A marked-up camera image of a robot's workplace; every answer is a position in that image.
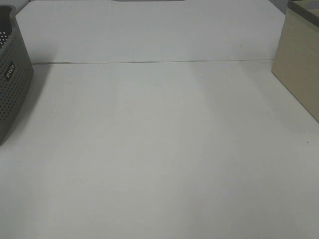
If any grey perforated plastic basket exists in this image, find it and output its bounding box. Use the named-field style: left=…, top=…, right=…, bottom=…
left=0, top=5, right=34, bottom=142

